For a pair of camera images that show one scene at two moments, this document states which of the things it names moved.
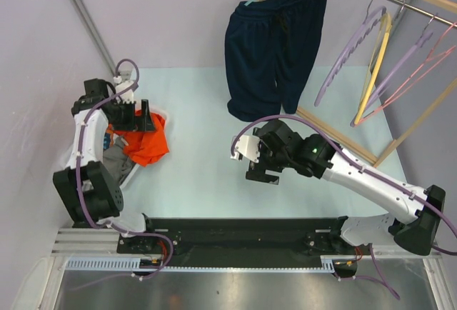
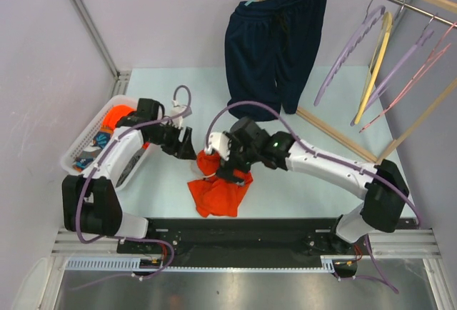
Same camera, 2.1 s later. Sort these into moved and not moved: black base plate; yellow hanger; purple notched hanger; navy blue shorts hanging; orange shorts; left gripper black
Moved: left gripper black; orange shorts
Not moved: purple notched hanger; navy blue shorts hanging; yellow hanger; black base plate
